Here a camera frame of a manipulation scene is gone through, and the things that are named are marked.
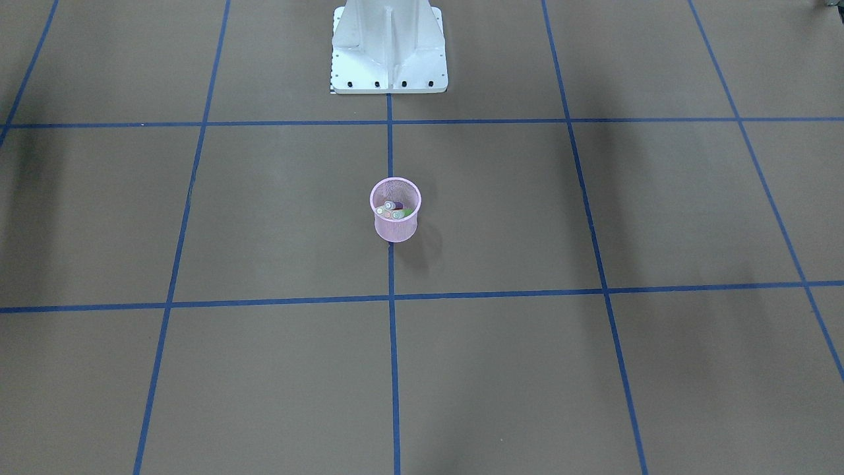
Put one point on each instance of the green highlighter pen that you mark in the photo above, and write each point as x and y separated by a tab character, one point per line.
406	212

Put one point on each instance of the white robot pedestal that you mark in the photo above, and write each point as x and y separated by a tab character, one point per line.
388	47

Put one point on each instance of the pink mesh pen holder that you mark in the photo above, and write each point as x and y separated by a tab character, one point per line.
396	189

